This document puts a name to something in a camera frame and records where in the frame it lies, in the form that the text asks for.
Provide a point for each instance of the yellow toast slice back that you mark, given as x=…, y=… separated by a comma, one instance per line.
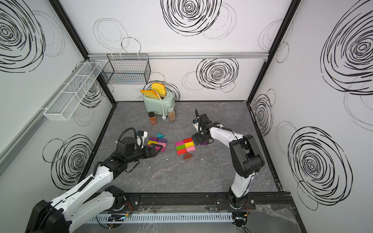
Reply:
x=160, y=89

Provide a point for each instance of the white wire shelf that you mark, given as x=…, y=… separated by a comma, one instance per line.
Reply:
x=82, y=89

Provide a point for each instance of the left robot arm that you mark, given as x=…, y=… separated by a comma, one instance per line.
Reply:
x=66, y=213

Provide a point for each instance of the yellow toast slice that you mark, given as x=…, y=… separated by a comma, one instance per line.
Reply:
x=160, y=89
x=150, y=94

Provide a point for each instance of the brown triangle block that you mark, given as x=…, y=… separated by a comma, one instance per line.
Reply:
x=187, y=156

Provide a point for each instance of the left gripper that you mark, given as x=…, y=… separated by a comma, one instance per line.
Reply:
x=147, y=154

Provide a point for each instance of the brown spice jar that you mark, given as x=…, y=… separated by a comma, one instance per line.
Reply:
x=152, y=117

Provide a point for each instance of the magenta block bottom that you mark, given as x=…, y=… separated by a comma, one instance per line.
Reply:
x=179, y=143

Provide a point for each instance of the green block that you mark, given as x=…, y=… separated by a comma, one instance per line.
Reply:
x=181, y=147

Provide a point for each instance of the mint green toaster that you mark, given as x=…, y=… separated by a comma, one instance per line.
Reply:
x=160, y=107

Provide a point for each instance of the magenta block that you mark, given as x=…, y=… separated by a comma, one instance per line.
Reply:
x=162, y=149
x=179, y=143

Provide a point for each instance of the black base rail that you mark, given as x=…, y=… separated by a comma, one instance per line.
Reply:
x=217, y=200

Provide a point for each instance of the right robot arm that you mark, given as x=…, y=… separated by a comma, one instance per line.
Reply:
x=245, y=154

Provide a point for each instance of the light pink block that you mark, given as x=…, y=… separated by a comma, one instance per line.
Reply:
x=189, y=149
x=162, y=144

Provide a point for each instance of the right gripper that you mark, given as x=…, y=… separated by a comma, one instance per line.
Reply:
x=200, y=140

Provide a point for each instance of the red block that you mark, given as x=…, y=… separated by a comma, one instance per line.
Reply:
x=181, y=151
x=187, y=140

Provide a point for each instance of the black wire basket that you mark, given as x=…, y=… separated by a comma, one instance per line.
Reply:
x=127, y=69

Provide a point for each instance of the yellow toast slice front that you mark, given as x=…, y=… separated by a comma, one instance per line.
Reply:
x=150, y=94

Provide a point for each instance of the beige spice jar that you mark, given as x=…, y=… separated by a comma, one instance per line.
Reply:
x=171, y=114

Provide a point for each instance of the yellow block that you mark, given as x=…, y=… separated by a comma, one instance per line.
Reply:
x=189, y=144
x=151, y=142

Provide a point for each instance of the grey slotted cable duct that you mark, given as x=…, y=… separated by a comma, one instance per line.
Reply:
x=161, y=218

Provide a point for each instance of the teal triangle block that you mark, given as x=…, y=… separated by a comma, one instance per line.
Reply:
x=160, y=135

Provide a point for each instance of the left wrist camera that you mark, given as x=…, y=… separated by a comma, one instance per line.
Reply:
x=141, y=136

